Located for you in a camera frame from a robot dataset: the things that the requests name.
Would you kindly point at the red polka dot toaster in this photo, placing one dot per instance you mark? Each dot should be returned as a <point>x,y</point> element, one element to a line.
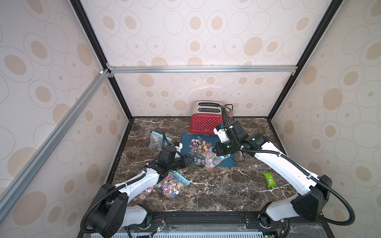
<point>206,115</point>

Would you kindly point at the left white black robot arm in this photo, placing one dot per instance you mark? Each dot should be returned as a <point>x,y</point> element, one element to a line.
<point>109,210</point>

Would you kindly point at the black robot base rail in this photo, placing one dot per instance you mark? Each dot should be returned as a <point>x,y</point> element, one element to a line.
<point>212,225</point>

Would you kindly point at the green candy packet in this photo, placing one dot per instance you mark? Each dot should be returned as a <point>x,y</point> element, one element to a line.
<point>270,180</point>

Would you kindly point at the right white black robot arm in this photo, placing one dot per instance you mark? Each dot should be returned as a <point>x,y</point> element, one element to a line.
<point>312,191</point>

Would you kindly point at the pile of loose candies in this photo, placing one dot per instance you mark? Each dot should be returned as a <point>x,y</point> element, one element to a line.
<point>198,147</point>

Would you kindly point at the candy ziploc bag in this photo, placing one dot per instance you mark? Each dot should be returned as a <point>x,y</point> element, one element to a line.
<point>157,141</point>
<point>211,160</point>
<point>144,194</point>
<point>173,185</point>

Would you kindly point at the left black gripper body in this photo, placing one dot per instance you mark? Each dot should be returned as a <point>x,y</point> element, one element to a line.
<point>178,163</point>

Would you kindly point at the teal rectangular tray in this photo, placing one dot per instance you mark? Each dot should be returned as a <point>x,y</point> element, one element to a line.
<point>227,160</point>

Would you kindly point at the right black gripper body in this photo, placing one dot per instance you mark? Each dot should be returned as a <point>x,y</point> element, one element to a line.
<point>220,148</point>

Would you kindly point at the horizontal aluminium frame bar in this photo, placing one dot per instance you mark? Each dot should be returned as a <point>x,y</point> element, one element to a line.
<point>204,69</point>

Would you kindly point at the left slanted aluminium frame bar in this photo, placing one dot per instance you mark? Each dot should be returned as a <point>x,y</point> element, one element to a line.
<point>39,158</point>

